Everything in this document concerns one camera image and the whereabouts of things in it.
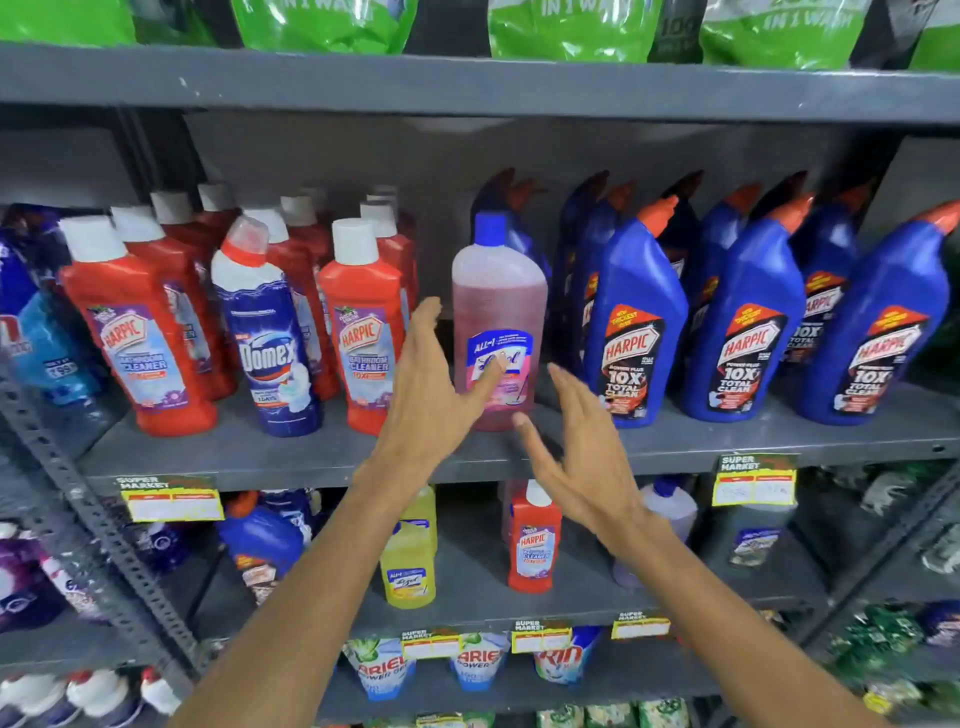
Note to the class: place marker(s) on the person's right hand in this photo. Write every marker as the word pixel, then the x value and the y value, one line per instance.
pixel 592 465

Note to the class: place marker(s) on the person's left hand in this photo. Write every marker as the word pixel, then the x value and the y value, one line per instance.
pixel 420 405

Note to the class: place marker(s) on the person's right thumb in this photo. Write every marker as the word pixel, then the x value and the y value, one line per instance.
pixel 534 446

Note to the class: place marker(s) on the person's left thumb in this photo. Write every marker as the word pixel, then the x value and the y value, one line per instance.
pixel 481 390

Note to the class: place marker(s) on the person's left forearm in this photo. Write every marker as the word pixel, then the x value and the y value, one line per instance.
pixel 315 600

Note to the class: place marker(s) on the person's right forearm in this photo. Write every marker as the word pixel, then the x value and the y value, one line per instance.
pixel 720 630

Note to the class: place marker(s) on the pink floor cleaner bottle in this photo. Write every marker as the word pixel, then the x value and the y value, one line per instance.
pixel 499 300

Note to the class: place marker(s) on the small red cleaner bottle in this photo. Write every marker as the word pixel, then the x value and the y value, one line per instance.
pixel 534 544

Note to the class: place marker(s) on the yellow floor cleaner bottle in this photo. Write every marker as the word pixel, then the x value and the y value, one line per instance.
pixel 424 510
pixel 407 570

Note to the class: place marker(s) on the clear bottle with blue cap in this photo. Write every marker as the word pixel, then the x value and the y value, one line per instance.
pixel 671 506

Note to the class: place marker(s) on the yellow shelf price label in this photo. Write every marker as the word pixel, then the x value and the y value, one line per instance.
pixel 754 484
pixel 641 627
pixel 431 645
pixel 541 637
pixel 172 502

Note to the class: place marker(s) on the blue detergent pouch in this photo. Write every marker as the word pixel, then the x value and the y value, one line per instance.
pixel 566 658

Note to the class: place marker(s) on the blue white toilet cleaner bottle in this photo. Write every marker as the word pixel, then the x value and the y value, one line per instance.
pixel 262 352

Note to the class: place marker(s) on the white green detergent pouch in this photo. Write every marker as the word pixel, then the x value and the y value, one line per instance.
pixel 379 667
pixel 480 664

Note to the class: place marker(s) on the dark grey packet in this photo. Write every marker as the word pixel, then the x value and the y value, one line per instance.
pixel 754 546

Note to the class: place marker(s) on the group of blue angled-neck bottles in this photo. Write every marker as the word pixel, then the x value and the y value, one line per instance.
pixel 750 300

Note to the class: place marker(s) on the blue orange-cap toilet cleaner bottle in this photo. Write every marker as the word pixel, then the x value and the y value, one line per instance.
pixel 259 536

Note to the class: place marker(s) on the row of green white packets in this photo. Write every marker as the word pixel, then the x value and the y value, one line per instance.
pixel 615 714

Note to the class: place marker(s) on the grey metal shelf rack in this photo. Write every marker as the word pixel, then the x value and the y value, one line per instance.
pixel 450 84

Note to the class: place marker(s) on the group of red cleaner bottles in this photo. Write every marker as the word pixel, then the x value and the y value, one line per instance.
pixel 142 337

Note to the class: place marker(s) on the row of green detergent pouches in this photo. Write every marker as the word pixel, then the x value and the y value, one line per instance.
pixel 322 22

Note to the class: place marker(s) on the pile of green packets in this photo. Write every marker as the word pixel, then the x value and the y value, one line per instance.
pixel 892 637

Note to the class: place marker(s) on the light blue refill pouch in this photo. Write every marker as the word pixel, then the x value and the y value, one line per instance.
pixel 56 352

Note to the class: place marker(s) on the white bottle with red cap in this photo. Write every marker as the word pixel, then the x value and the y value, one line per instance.
pixel 101 697
pixel 26 701
pixel 159 691

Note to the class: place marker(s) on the dark blue refill pouch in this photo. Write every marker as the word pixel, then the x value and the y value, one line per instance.
pixel 22 247

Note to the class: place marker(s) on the purple fabric softener pouch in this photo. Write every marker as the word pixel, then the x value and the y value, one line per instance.
pixel 30 577

